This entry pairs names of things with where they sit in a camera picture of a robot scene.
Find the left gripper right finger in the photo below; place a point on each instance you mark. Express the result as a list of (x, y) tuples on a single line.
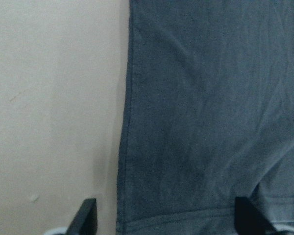
[(249, 220)]

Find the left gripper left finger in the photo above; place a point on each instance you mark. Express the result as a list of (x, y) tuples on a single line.
[(85, 221)]

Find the black printed t-shirt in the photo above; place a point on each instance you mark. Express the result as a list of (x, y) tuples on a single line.
[(208, 116)]

